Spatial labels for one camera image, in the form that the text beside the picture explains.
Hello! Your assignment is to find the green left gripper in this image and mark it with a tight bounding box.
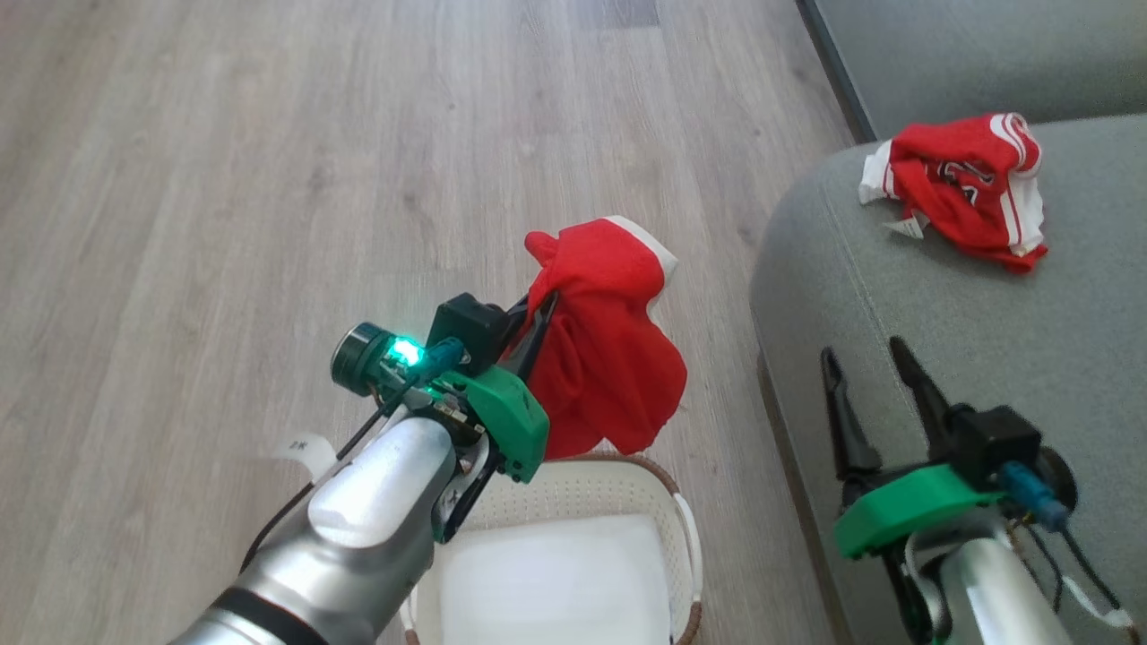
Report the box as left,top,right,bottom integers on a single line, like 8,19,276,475
330,292,561,545

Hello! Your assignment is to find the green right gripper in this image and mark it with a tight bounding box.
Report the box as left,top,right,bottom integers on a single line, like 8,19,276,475
819,335,1006,562

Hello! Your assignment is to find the red cloth garment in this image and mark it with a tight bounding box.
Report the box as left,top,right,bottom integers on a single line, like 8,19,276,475
507,215,689,460

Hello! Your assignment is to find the red jersey with white stripes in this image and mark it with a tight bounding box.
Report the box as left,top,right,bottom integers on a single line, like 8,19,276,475
858,112,1049,274

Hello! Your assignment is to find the grey fabric sofa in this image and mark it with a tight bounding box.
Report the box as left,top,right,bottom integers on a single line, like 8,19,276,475
749,0,1147,645

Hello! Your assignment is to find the white woven laundry basket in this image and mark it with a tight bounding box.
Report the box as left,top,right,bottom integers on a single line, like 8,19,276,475
400,454,705,645

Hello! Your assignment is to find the black cable with blue plug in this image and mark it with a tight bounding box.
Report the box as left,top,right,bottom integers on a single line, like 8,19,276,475
1002,460,1125,619

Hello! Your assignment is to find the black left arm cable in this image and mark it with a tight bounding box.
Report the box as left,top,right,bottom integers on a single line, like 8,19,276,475
238,381,422,574

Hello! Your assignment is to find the white cable label tag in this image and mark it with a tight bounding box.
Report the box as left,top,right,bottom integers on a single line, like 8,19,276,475
272,432,339,481
1065,575,1139,630

